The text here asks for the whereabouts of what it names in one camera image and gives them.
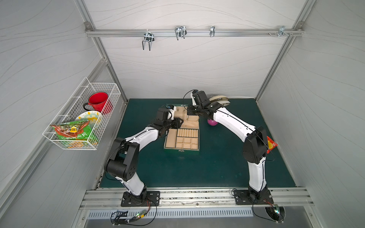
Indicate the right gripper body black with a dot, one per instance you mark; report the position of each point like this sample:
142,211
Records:
192,109

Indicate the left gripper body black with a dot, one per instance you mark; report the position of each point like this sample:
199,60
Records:
177,123

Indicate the green jewelry box beige lining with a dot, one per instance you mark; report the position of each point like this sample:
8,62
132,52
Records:
187,137

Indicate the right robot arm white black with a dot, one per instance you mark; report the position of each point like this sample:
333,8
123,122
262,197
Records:
255,142

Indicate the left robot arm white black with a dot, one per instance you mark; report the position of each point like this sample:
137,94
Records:
123,161

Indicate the purple ball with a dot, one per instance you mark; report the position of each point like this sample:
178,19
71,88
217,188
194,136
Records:
212,122

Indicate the red mug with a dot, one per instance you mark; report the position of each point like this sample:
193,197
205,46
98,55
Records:
99,102

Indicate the metal double hook middle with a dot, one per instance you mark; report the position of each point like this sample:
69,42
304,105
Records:
180,32

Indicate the metal double hook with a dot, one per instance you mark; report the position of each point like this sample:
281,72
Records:
180,32
148,40

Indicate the yellow patterned plate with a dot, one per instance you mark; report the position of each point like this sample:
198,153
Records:
94,117

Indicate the red snack packet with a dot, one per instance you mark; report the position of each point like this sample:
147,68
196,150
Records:
271,144

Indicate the small metal hook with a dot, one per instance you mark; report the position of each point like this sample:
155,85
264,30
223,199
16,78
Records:
212,31

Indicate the metal double hook left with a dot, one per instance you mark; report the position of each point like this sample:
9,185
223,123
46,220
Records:
148,40

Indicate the green snack bag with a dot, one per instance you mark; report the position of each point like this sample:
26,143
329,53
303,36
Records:
76,130

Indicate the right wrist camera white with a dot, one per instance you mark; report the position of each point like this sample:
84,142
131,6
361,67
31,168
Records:
193,97

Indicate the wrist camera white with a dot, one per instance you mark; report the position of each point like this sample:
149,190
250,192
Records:
193,97
171,111

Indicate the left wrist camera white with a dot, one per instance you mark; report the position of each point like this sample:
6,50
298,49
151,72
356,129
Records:
171,111

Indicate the white wire wall basket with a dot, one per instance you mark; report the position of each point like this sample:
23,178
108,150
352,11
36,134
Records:
74,107

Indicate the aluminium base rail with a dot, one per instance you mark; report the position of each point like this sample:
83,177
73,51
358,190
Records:
171,198

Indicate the metal bracket hook right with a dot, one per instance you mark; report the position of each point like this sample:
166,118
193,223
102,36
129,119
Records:
281,32

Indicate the aluminium top rail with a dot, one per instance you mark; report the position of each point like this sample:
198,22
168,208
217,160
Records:
169,33

